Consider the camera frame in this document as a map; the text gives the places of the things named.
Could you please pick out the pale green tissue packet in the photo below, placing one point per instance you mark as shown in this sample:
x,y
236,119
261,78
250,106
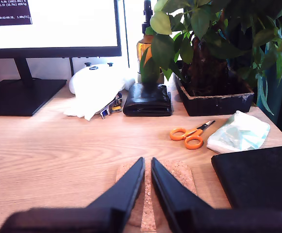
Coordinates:
x,y
240,133

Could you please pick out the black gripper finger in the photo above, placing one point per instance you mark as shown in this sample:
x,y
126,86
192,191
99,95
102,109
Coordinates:
x,y
123,191
174,194

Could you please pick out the green leafy houseplant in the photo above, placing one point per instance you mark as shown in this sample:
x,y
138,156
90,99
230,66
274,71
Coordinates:
x,y
204,21

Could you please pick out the key bunch with coloured tags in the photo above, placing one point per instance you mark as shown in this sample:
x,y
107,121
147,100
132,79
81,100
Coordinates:
x,y
111,109

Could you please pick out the white game controller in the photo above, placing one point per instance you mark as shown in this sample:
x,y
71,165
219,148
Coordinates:
x,y
92,77

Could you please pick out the amber pump bottle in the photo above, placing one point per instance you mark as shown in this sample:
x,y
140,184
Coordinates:
x,y
142,48

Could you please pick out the square cork coaster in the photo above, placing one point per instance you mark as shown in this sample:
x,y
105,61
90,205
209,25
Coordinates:
x,y
179,172

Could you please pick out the black leather wallet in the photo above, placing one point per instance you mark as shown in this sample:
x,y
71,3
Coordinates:
x,y
146,102

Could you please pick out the black flat mat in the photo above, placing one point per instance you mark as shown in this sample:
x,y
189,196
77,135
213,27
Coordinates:
x,y
257,177

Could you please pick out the crumpled white plastic bag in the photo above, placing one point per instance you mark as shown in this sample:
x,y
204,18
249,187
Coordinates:
x,y
89,106

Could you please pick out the black rectangular plant pot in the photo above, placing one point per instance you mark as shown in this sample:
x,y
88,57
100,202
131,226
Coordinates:
x,y
216,104

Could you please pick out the black Huawei computer monitor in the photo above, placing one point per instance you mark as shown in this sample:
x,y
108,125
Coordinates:
x,y
58,36

